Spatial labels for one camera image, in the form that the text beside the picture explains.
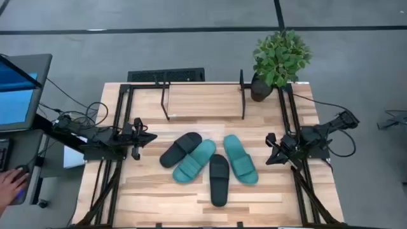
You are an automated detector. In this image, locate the black support beam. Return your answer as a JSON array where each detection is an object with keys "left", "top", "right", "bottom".
[{"left": 31, "top": 113, "right": 86, "bottom": 153}]

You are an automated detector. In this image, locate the black perforated panel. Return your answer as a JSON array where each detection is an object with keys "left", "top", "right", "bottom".
[{"left": 127, "top": 67, "right": 206, "bottom": 83}]

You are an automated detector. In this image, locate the person's hand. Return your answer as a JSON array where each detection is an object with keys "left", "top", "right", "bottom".
[{"left": 0, "top": 167, "right": 31, "bottom": 217}]

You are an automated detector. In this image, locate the white sheet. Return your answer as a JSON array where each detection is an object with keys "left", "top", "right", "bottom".
[{"left": 63, "top": 137, "right": 88, "bottom": 169}]

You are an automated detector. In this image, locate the black rubber slide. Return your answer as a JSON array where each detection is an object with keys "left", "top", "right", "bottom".
[
  {"left": 159, "top": 132, "right": 203, "bottom": 169},
  {"left": 209, "top": 153, "right": 230, "bottom": 207}
]

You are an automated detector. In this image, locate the black aluminium table frame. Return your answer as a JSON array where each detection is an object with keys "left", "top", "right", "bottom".
[{"left": 71, "top": 81, "right": 347, "bottom": 229}]

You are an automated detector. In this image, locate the thin black cable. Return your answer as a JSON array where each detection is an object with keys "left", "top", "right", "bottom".
[{"left": 291, "top": 94, "right": 350, "bottom": 115}]

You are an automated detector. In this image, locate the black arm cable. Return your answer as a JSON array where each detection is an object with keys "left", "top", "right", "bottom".
[{"left": 326, "top": 127, "right": 357, "bottom": 158}]

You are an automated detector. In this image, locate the teal rubber slide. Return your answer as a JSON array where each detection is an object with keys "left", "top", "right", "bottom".
[
  {"left": 223, "top": 134, "right": 259, "bottom": 186},
  {"left": 172, "top": 139, "right": 217, "bottom": 184}
]

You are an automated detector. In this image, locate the grey computer desk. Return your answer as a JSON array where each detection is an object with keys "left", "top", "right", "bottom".
[{"left": 0, "top": 128, "right": 45, "bottom": 206}]

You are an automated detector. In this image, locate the dark floor stand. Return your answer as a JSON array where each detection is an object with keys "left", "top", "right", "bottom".
[{"left": 376, "top": 109, "right": 407, "bottom": 131}]

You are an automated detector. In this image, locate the monitor with blue screen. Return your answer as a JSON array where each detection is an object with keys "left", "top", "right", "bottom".
[{"left": 0, "top": 53, "right": 53, "bottom": 133}]

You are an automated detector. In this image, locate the black keyboard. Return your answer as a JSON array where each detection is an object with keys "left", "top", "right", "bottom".
[{"left": 0, "top": 138, "right": 12, "bottom": 172}]

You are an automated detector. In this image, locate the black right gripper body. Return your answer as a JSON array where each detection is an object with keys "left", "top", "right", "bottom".
[{"left": 265, "top": 132, "right": 303, "bottom": 172}]

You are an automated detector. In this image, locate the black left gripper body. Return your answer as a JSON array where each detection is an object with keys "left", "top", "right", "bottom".
[{"left": 122, "top": 117, "right": 145, "bottom": 161}]

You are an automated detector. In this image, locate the green leafy plant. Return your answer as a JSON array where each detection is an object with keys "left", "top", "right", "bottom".
[{"left": 252, "top": 29, "right": 314, "bottom": 88}]

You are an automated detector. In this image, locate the black plant pot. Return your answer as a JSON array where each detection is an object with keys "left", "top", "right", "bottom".
[{"left": 250, "top": 72, "right": 274, "bottom": 102}]

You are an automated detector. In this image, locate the wooden shelf with black frame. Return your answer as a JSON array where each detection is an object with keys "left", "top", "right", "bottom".
[{"left": 160, "top": 69, "right": 246, "bottom": 121}]

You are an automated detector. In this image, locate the black cable bundle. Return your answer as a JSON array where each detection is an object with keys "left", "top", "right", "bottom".
[{"left": 38, "top": 77, "right": 111, "bottom": 128}]

